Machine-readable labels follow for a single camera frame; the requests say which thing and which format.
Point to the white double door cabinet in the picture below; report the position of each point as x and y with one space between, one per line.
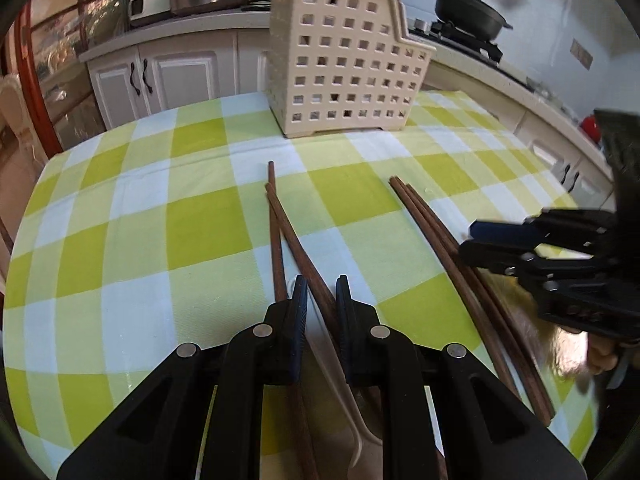
185 75

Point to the person's right hand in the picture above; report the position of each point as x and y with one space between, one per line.
602 355

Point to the red framed glass door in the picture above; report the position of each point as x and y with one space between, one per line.
65 45

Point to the wall power outlet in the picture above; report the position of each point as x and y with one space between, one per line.
581 53

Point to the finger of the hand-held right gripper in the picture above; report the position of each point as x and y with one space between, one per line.
525 265
550 230

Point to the white rice cooker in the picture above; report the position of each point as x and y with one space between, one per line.
150 2

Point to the small red container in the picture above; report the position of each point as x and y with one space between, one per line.
591 128

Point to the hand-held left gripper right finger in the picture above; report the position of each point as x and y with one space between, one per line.
344 320

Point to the white kitchen countertop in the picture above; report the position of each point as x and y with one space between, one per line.
190 27

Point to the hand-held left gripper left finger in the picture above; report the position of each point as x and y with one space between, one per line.
298 320

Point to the black gas stove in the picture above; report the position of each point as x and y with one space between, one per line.
465 45

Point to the black cooking pot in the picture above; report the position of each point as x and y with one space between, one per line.
467 12

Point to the cream perforated utensil basket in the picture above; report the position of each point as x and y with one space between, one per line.
345 60

